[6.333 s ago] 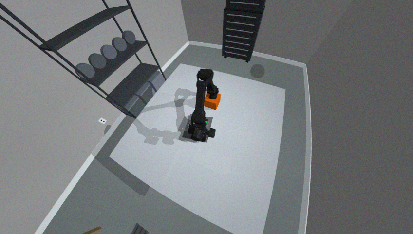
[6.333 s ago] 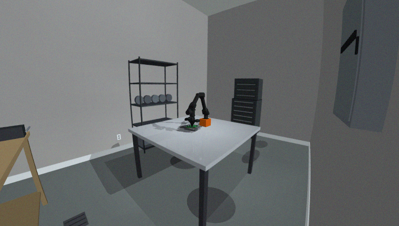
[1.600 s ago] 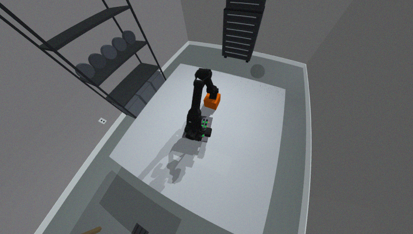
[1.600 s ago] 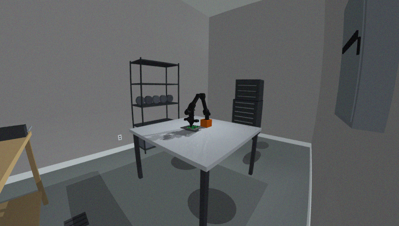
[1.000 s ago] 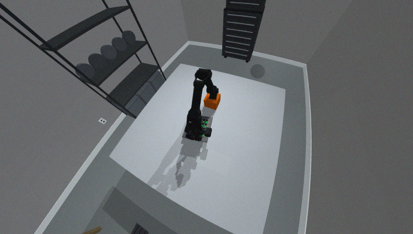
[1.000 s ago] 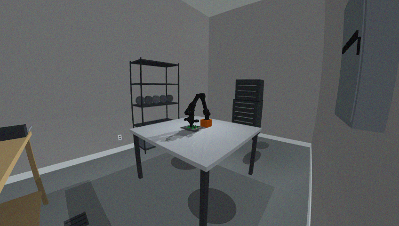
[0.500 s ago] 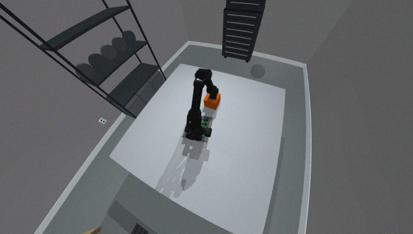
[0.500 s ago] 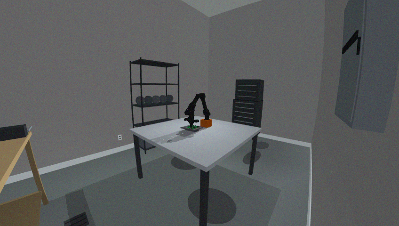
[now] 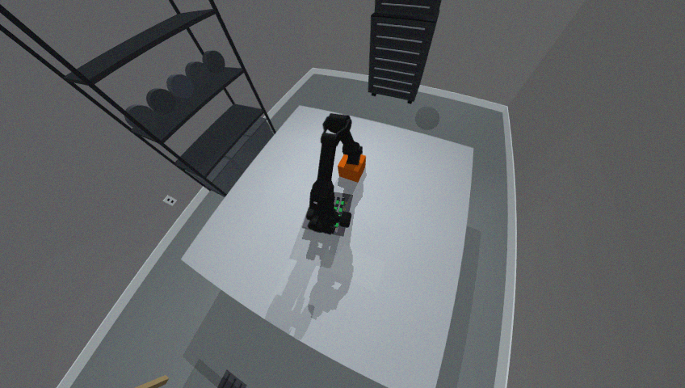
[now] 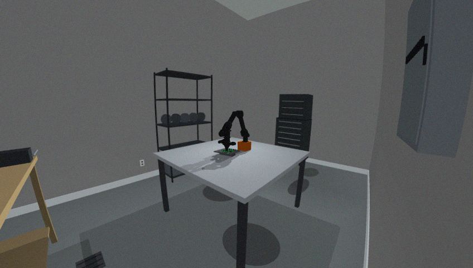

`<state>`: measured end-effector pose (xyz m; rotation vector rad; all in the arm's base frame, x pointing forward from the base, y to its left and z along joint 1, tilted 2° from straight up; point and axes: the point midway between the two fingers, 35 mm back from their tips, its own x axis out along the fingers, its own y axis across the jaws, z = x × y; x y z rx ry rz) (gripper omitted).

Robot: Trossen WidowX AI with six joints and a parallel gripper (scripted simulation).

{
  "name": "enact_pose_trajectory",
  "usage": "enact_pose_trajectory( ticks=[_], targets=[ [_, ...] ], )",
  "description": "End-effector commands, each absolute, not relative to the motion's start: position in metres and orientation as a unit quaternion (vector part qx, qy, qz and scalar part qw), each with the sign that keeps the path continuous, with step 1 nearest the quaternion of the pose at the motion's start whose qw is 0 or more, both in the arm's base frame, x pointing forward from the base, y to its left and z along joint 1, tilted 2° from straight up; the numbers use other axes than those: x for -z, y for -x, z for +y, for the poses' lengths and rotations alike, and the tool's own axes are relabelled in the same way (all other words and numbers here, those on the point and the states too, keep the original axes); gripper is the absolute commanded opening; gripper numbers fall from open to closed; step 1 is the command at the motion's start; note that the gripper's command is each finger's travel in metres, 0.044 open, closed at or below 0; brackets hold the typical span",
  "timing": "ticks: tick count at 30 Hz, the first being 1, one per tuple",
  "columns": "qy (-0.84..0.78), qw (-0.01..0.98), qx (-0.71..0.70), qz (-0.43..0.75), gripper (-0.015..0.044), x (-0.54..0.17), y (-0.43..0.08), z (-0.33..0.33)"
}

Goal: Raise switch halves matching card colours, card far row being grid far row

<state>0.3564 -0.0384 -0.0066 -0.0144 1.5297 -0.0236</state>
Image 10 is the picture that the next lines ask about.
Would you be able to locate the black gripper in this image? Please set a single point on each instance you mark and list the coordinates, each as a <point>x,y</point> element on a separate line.
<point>228,144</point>

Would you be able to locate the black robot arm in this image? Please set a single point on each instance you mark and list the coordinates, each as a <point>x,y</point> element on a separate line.
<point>225,131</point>

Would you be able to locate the dark grey switch panel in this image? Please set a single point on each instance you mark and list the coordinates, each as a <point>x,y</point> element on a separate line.
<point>229,152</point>

